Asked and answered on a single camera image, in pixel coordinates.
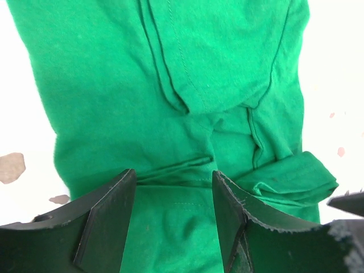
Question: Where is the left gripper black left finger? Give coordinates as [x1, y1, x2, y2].
[1, 169, 137, 273]

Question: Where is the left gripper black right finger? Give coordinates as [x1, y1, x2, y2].
[212, 171, 363, 272]

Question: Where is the green t-shirt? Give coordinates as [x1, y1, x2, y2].
[7, 1, 337, 272]

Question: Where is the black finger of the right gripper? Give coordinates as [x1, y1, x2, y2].
[327, 192, 364, 217]

